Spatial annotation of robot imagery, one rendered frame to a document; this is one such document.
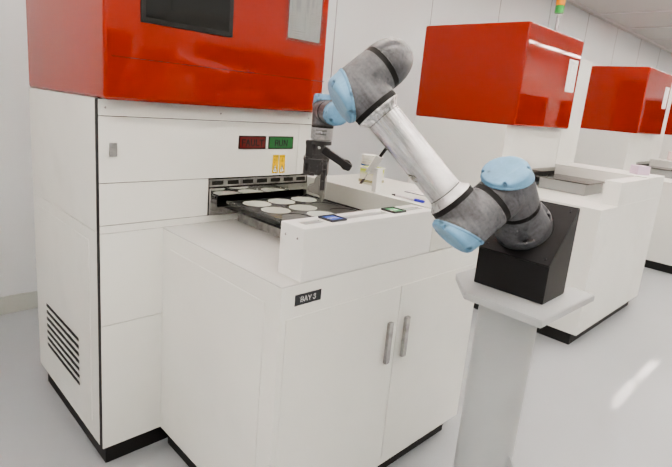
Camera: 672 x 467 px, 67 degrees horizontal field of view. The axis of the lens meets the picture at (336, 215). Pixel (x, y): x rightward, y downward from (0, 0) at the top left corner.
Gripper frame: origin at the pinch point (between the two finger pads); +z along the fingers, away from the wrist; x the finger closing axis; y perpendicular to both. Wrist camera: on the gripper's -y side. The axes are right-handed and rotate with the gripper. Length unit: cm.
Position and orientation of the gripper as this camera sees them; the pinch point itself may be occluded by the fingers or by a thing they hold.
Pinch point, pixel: (322, 198)
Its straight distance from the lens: 177.1
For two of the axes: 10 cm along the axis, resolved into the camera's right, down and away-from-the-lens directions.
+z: -0.9, 9.7, 2.2
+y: -9.9, -1.0, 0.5
